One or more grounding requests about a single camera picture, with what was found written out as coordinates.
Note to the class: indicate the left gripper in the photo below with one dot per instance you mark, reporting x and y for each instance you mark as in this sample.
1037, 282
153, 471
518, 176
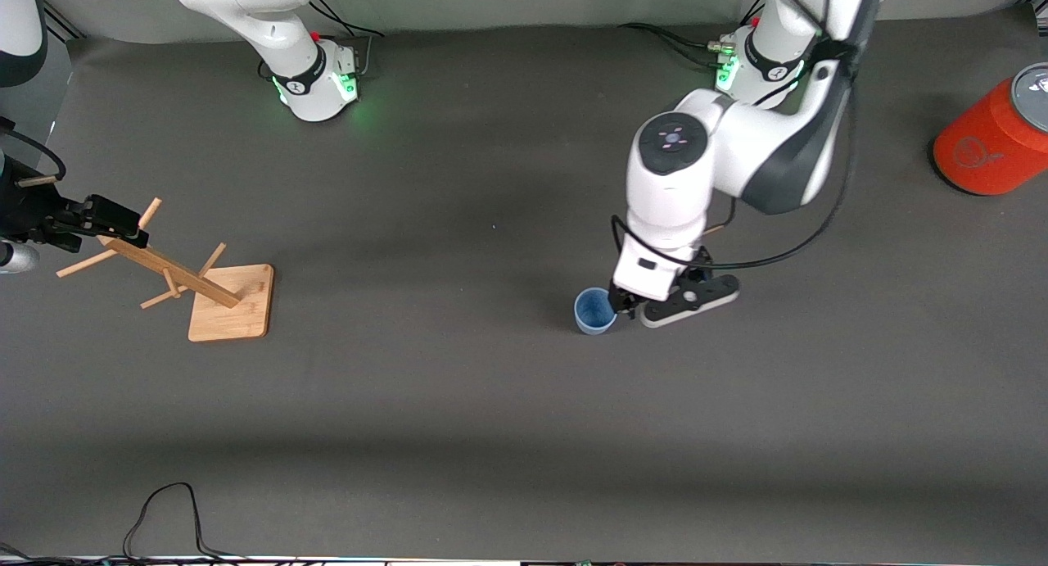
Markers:
624, 301

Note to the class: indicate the dark grey table mat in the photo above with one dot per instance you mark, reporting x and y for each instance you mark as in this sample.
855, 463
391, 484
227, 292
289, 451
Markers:
524, 386

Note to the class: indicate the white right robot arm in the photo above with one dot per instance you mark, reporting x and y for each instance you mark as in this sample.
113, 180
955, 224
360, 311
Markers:
270, 17

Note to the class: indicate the orange canister with silver lid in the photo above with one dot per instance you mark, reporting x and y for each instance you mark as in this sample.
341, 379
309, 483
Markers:
987, 136

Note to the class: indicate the aluminium frame rail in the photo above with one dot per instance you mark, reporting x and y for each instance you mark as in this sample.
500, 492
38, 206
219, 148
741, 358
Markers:
65, 24
1040, 7

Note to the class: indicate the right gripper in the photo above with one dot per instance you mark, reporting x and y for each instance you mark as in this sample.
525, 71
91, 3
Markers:
24, 208

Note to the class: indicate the light blue cup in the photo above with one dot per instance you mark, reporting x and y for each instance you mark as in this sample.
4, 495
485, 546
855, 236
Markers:
594, 314

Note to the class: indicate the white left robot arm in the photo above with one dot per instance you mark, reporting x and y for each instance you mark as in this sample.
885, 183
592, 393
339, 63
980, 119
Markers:
679, 181

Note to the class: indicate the wooden cup rack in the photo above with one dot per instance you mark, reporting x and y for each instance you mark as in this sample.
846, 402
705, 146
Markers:
229, 308

